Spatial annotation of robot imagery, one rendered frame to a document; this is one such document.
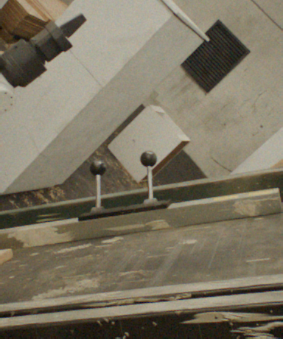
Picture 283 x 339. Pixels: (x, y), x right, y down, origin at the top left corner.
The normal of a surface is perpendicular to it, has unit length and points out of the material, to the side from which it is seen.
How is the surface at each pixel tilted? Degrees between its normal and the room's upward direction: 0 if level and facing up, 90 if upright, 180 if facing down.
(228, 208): 90
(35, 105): 90
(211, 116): 90
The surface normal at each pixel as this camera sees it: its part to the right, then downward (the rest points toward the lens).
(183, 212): -0.26, 0.10
